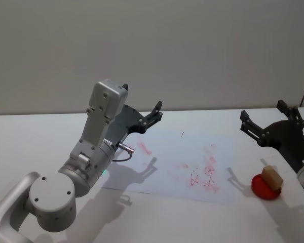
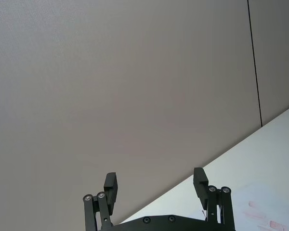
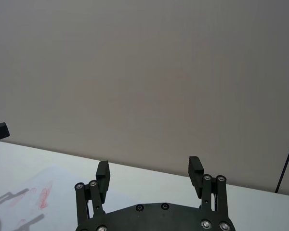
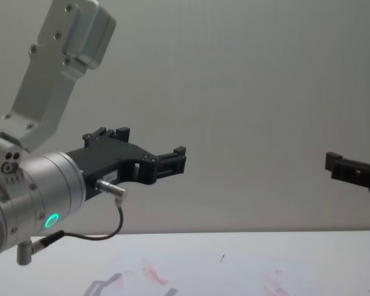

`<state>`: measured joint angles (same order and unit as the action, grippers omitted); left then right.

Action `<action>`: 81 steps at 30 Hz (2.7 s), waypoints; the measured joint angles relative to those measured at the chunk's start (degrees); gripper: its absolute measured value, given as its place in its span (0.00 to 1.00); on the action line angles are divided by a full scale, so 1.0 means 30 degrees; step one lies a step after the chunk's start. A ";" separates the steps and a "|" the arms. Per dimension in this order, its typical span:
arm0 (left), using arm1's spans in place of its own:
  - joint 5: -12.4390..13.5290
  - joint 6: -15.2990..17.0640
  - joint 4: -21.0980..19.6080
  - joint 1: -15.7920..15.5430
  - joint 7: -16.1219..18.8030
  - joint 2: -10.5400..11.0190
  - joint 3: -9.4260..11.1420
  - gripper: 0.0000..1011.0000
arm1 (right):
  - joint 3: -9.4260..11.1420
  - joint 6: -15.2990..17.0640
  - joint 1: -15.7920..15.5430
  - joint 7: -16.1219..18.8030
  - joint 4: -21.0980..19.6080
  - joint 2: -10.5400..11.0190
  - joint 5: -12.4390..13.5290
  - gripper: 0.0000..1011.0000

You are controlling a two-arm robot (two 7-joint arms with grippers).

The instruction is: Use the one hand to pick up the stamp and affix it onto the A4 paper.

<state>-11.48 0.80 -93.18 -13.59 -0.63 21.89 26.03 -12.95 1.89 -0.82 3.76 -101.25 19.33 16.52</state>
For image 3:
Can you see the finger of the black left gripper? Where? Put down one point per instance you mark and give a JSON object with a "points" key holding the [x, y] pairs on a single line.
{"points": [[0, 131]]}

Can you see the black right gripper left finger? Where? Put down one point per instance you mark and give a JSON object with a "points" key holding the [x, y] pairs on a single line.
{"points": [[103, 178]]}

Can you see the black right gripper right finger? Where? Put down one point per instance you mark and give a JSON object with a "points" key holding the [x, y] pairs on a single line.
{"points": [[195, 175]]}

